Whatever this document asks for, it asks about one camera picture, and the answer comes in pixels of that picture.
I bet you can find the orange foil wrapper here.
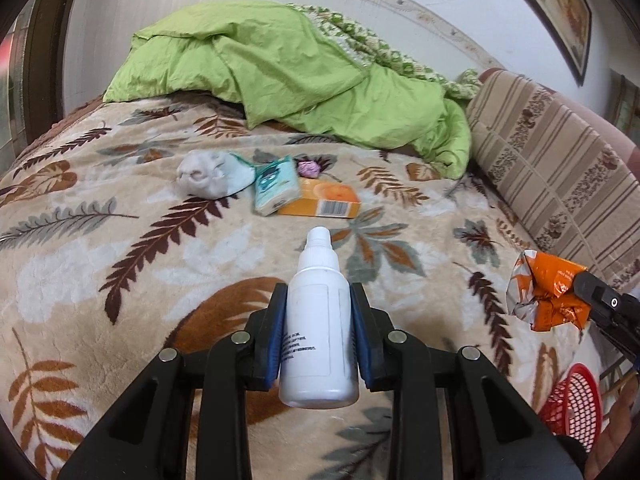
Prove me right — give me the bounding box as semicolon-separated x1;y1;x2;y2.
506;249;592;333

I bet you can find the white crumpled sock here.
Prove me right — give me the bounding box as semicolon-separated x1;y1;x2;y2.
177;150;257;199

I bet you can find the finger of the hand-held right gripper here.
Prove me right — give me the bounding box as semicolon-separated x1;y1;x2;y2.
590;312;640;361
572;271;640;323

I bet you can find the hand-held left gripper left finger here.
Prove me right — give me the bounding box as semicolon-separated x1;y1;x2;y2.
57;282;288;480

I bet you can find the framed wall picture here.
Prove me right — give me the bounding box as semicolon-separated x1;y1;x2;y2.
492;0;593;86

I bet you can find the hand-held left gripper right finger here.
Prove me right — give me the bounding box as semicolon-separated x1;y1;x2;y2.
350;282;583;480

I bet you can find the leaf print blanket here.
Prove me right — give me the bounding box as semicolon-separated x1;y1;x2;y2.
0;95;626;480

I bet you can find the green quilt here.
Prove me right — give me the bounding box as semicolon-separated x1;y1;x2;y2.
102;1;483;181

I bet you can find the red mesh basket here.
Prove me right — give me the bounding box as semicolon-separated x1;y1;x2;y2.
539;362;604;438

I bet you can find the white plastic bottle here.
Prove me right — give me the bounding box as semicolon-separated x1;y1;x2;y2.
278;226;361;409

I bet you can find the dark wooden door frame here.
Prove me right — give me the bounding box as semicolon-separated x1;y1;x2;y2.
25;0;88;141

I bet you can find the teal tissue pack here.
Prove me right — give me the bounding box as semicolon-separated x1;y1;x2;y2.
252;156;303;217

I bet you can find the orange carton box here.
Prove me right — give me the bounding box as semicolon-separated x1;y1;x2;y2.
275;177;362;219

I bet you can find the striped brown cushion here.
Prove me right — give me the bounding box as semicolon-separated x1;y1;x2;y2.
465;67;640;306

